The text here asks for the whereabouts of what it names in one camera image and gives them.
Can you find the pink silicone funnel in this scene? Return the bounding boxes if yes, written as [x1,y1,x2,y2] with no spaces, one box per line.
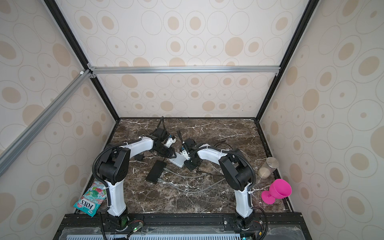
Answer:
[261,179,293,205]

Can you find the aluminium crossbar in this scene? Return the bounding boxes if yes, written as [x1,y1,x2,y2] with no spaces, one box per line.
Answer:
[91,66,280,74]
[1,70,91,175]

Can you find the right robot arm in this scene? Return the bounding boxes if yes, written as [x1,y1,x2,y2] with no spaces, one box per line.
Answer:
[180,139,256,229]

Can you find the white rectangular box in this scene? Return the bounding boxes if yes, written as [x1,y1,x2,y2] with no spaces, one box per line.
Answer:
[169,153,187,168]

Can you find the green snack packet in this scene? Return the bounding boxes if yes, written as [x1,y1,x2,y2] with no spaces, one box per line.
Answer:
[74,181,107,217]

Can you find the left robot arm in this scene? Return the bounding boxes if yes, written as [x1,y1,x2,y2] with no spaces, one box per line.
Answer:
[92,117,177,228]

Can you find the aluminium crossbar left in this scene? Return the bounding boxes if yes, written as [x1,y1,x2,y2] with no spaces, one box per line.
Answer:
[1,70,91,175]

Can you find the black power adapter near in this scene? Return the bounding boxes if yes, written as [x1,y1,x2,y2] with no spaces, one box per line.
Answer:
[134,153,144,162]

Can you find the black corner frame post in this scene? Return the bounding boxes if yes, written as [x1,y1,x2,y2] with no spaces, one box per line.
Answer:
[44,0,120,122]
[255,0,320,123]

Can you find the black corner frame post right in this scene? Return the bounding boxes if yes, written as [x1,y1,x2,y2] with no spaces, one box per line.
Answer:
[255,0,320,123]

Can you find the aluminium crossbar back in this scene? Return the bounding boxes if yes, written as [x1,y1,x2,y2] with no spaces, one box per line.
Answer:
[91,66,280,74]

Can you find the black ethernet cable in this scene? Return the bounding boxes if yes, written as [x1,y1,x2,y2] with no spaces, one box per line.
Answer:
[196,140,238,176]

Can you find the black corner frame post left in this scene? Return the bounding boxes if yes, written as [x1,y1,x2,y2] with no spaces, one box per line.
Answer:
[44,0,120,122]

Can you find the black network switch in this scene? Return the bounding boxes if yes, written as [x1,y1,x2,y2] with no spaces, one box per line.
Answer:
[145,160,167,184]

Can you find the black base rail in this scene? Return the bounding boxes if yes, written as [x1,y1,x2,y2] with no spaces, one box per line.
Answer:
[54,213,311,240]

